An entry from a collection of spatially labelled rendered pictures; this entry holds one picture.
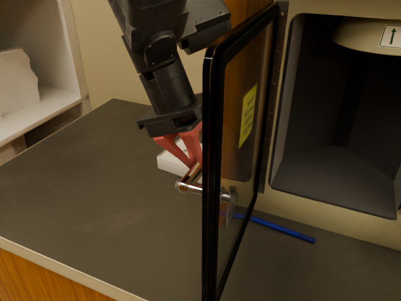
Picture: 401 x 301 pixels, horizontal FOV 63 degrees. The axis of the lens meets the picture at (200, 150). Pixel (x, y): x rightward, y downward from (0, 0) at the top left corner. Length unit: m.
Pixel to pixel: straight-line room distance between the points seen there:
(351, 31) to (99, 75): 1.03
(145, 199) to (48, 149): 0.40
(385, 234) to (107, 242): 0.56
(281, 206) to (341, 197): 0.12
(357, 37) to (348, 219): 0.36
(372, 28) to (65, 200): 0.73
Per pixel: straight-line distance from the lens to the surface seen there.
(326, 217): 0.75
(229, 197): 0.40
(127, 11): 0.30
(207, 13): 0.40
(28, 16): 1.57
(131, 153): 0.99
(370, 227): 0.76
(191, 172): 0.44
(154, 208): 0.79
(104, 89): 1.43
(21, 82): 1.42
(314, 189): 0.75
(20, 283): 1.04
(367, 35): 0.61
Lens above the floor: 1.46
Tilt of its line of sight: 32 degrees down
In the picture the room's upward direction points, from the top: straight up
